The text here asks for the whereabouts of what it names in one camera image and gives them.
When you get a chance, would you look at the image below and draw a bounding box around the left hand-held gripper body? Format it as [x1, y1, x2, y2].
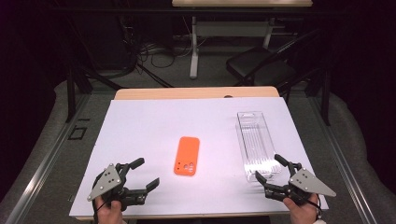
[87, 163, 148, 212]

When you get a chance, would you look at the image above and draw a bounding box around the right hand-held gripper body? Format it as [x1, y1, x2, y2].
[264, 161, 337, 205]

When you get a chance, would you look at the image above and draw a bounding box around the clear plastic box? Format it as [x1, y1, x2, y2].
[236, 110, 283, 183]

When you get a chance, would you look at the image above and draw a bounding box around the orange phone case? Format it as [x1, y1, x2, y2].
[173, 135, 201, 176]

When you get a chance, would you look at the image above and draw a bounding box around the person's right hand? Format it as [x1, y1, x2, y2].
[283, 194, 320, 224]

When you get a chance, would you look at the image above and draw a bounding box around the person's left hand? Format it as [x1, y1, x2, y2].
[94, 196, 127, 224]

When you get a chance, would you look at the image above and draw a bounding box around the white board sheet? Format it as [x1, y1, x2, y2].
[68, 96, 330, 218]

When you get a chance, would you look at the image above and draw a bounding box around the black metal stand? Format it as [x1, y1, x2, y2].
[321, 69, 332, 127]
[64, 64, 125, 124]

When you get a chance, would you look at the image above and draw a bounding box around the black folding chair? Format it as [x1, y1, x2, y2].
[225, 28, 322, 96]

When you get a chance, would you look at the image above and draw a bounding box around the white-framed wooden desk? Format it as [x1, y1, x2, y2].
[171, 0, 314, 80]

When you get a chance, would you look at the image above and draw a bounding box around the right hand-held gripper black cable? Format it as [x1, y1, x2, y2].
[306, 199, 323, 220]

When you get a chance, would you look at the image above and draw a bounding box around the hand-held gripper black cable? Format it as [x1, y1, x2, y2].
[306, 199, 323, 220]
[91, 199, 99, 224]

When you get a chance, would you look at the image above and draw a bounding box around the left hand-held gripper black cable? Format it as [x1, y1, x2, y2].
[91, 199, 99, 224]

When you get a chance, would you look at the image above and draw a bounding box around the metal floor rail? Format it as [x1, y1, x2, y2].
[4, 92, 92, 224]
[306, 96, 379, 224]

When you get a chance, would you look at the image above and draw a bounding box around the tangle of floor cables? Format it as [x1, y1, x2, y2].
[136, 34, 208, 70]

